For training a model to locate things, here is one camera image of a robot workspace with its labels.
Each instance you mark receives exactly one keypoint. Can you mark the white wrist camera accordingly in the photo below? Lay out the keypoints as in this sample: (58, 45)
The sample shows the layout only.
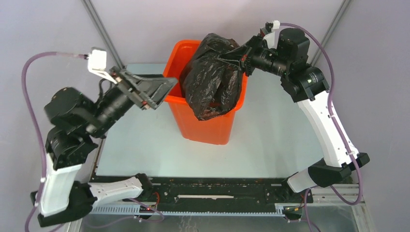
(268, 33)
(97, 61)

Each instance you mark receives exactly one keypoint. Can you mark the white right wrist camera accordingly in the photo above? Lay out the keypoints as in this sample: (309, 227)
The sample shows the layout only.
(268, 33)

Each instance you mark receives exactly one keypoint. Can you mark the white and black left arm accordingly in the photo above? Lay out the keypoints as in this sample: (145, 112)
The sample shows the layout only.
(77, 121)

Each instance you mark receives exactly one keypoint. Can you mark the aluminium frame rail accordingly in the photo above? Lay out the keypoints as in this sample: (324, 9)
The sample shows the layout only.
(103, 33)

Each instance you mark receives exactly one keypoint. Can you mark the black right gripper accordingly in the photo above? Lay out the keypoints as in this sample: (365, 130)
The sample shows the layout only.
(242, 55)

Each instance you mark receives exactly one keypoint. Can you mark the black plastic trash bag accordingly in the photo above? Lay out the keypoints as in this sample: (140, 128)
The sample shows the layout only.
(211, 87)

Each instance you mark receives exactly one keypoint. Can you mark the white toothed cable duct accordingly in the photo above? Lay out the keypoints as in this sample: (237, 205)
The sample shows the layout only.
(137, 210)

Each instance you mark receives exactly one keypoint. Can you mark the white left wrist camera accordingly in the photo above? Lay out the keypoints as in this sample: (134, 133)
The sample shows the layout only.
(97, 61)

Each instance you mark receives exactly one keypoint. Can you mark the orange plastic trash bin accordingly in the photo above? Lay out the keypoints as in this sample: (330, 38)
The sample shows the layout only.
(215, 131)

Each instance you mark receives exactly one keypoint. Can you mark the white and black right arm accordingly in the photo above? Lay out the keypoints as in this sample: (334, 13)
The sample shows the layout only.
(287, 57)

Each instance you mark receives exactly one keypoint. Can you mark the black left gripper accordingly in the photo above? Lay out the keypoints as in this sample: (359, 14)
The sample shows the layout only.
(154, 95)

